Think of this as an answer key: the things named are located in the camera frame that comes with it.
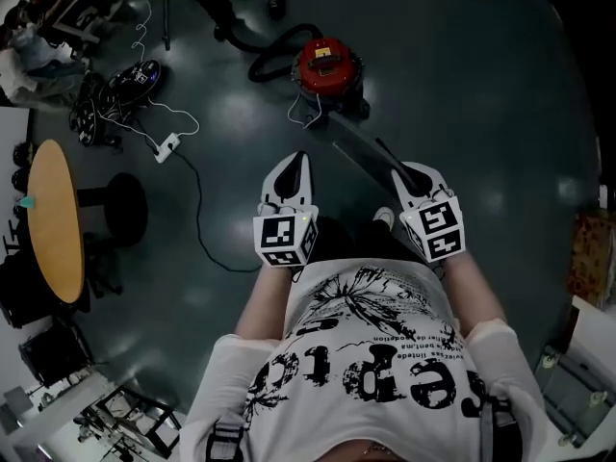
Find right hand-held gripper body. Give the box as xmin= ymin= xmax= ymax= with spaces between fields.
xmin=398 ymin=189 xmax=466 ymax=265

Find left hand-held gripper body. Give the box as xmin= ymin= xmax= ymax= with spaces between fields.
xmin=253 ymin=191 xmax=320 ymax=268

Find grey cloth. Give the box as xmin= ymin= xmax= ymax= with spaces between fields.
xmin=310 ymin=109 xmax=425 ymax=197

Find red vacuum cleaner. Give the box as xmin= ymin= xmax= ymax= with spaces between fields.
xmin=290 ymin=36 xmax=372 ymax=120

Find person's right forearm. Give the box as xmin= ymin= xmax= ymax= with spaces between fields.
xmin=439 ymin=250 xmax=507 ymax=330

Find person's left forearm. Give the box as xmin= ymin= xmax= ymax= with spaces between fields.
xmin=234 ymin=263 xmax=295 ymax=342

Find person's right hand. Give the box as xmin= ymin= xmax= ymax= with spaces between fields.
xmin=414 ymin=188 xmax=456 ymax=209

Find person's left hand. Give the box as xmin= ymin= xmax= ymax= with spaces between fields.
xmin=258 ymin=201 xmax=310 ymax=218

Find person's white shoe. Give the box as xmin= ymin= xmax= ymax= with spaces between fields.
xmin=372 ymin=206 xmax=397 ymax=233

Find person's black trousers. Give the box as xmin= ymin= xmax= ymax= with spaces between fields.
xmin=307 ymin=214 xmax=434 ymax=272

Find white power strip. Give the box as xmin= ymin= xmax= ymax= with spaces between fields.
xmin=153 ymin=132 xmax=184 ymax=165

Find brown patterned box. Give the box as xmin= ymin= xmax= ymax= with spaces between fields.
xmin=566 ymin=211 xmax=616 ymax=308

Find black round floor device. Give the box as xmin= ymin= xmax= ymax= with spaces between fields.
xmin=98 ymin=59 xmax=163 ymax=115
xmin=68 ymin=72 xmax=105 ymax=148

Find black tripod stand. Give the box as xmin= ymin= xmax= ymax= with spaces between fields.
xmin=141 ymin=0 xmax=177 ymax=53

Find white cart with casters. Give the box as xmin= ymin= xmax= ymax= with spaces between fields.
xmin=532 ymin=295 xmax=616 ymax=448

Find round wooden table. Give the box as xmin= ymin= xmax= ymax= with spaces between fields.
xmin=26 ymin=139 xmax=150 ymax=305

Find black chair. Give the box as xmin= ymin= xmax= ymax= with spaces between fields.
xmin=18 ymin=321 xmax=96 ymax=390
xmin=0 ymin=251 xmax=55 ymax=330

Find white vacuum power cable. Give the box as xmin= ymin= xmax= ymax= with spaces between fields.
xmin=287 ymin=91 xmax=324 ymax=131

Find black cable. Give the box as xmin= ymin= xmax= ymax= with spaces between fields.
xmin=173 ymin=149 xmax=264 ymax=275

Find black vacuum hose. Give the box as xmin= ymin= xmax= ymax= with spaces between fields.
xmin=224 ymin=22 xmax=324 ymax=85

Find thin white cable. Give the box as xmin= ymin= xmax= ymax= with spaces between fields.
xmin=130 ymin=0 xmax=155 ymax=64

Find grey backpack strap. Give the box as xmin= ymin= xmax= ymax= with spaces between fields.
xmin=205 ymin=421 xmax=245 ymax=462
xmin=477 ymin=396 xmax=522 ymax=462

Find black metal frame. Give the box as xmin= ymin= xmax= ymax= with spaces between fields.
xmin=92 ymin=384 xmax=183 ymax=460

